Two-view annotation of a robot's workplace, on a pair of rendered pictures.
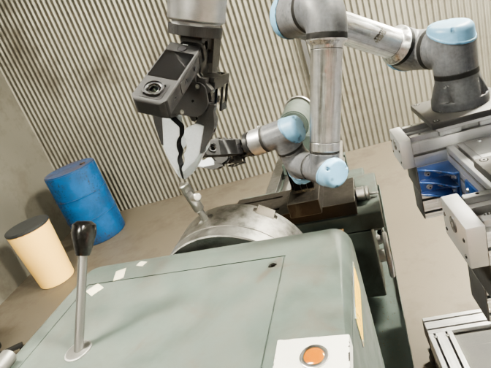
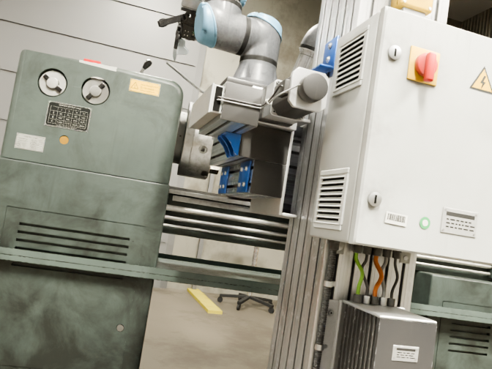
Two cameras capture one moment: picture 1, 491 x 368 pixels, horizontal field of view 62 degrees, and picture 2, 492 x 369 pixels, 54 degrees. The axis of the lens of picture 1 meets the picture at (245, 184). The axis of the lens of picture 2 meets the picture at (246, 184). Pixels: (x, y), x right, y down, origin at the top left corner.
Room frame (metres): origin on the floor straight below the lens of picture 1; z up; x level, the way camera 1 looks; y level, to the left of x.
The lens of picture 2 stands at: (-0.06, -1.82, 0.77)
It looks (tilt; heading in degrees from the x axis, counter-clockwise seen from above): 4 degrees up; 61
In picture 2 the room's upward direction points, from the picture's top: 9 degrees clockwise
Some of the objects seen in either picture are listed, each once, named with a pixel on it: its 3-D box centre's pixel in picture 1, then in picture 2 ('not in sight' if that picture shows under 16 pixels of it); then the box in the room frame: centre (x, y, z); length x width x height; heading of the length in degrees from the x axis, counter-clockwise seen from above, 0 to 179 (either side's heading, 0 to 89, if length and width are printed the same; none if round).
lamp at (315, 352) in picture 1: (314, 357); not in sight; (0.31, -0.01, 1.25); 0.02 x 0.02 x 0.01
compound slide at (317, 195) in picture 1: (306, 193); not in sight; (1.22, -0.18, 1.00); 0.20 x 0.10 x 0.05; 160
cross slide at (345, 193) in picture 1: (292, 206); not in sight; (1.27, -0.13, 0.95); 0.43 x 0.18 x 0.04; 70
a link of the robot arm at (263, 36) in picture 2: not in sight; (259, 39); (0.62, -0.55, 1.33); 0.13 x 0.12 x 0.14; 172
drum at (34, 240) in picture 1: (42, 253); not in sight; (3.40, 1.91, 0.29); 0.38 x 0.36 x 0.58; 77
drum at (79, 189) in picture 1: (85, 201); not in sight; (4.11, 1.63, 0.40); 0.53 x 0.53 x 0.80
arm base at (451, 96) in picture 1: (457, 86); not in sight; (1.11, -0.66, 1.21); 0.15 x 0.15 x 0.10
